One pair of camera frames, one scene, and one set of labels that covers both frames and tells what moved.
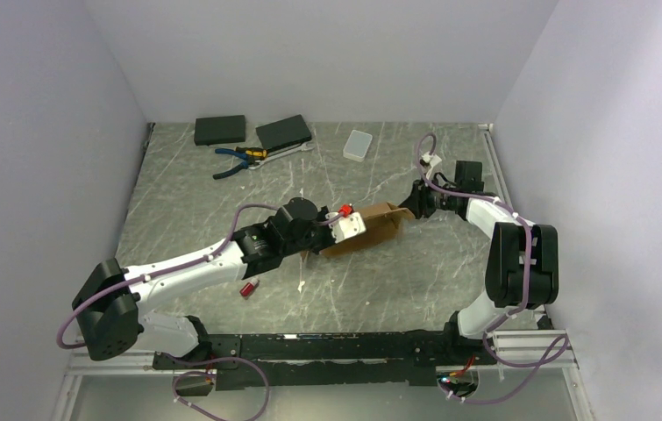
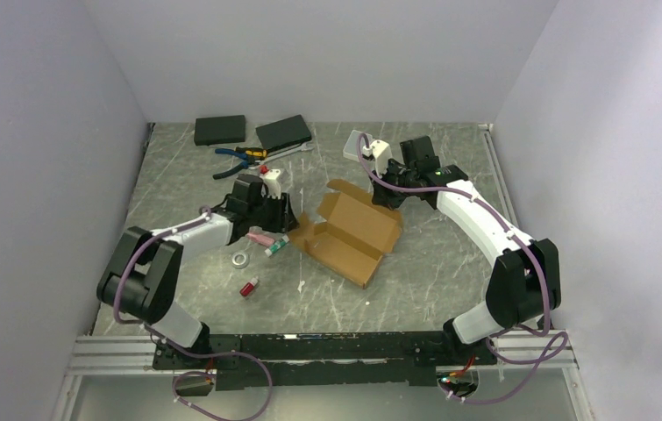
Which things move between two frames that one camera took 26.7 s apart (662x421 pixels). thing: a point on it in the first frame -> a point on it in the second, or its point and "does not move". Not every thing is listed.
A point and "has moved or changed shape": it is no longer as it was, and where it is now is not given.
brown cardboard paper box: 382,222 has moved or changed shape
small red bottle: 248,288 does not move
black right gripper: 418,200 -> 381,197
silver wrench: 306,146 does not move
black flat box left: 217,131 does not move
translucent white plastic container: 357,145 does not move
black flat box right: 284,133 does not move
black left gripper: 330,240 -> 285,220
